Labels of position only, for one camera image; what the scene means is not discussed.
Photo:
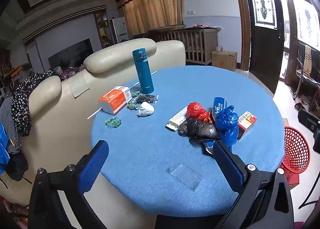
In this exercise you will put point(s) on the wooden crib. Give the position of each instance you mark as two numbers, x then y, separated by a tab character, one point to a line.
195	43

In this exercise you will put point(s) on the red plastic basket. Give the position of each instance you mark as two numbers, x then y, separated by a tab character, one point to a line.
295	148

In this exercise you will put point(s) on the beige curtain with red band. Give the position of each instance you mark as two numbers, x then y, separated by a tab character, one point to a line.
152	1

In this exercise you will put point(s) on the long white box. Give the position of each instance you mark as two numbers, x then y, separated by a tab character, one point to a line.
178	118

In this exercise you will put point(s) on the striped towel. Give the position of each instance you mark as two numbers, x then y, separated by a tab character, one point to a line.
308	60

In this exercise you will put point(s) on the brown sandal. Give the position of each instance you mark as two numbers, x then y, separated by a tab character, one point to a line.
299	106

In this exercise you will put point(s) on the black floral cloth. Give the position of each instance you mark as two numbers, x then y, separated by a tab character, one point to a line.
21	103

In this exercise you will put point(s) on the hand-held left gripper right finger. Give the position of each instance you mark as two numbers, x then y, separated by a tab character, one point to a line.
228	166

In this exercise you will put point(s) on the white standing air conditioner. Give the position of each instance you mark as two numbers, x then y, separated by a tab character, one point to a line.
120	30

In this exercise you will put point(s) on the clear bag of dark candies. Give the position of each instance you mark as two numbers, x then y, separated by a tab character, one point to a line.
146	98

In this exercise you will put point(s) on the cream leather sofa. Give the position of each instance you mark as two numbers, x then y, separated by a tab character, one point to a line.
62	123

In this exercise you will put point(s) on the blue and white carton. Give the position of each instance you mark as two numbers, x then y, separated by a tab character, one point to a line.
218	103

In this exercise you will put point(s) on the clear plastic sheet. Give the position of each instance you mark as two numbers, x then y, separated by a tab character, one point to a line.
186	176

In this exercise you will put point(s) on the pink cloth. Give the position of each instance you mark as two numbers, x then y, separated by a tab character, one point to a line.
200	25

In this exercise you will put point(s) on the red plastic bag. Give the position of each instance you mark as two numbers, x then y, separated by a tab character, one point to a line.
196	111

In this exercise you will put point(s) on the teal thermos bottle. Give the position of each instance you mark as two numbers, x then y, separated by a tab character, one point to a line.
143	71

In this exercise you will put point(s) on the white plastic bag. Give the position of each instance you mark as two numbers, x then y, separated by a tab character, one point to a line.
146	109

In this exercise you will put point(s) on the brown cardboard box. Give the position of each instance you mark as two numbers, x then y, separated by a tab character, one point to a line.
223	60

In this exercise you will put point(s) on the thin white stick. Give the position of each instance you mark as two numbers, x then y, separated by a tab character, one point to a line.
93	115

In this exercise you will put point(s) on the blue plastic bag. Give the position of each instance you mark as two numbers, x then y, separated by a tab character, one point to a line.
226	121

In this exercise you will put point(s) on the dark stained-glass door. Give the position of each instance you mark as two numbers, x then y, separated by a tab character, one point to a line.
265	51

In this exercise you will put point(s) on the orange and white box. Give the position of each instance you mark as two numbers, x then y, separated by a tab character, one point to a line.
115	100

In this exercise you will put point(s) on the metal drying rack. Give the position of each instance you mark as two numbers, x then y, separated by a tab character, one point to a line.
300	78

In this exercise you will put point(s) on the pile of colourful packages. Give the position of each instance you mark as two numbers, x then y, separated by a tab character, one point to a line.
71	71

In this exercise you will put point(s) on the red and white small box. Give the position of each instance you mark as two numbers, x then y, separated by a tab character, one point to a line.
247	122

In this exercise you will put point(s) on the pile of hanging clothes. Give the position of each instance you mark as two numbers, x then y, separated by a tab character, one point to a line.
7	128

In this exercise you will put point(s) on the green wrapped candy cluster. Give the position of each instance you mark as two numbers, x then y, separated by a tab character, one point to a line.
131	105
112	121

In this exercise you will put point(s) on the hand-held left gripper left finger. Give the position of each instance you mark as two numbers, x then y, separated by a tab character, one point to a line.
93	164

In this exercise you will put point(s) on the wooden display shelf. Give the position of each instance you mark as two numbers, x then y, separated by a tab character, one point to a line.
103	27

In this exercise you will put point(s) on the beige fabric patch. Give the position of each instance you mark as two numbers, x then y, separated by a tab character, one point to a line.
78	87

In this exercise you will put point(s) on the black television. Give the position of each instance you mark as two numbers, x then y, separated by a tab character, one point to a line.
70	53

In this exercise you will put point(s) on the black plastic bag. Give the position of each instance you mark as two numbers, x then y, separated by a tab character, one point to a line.
200	128

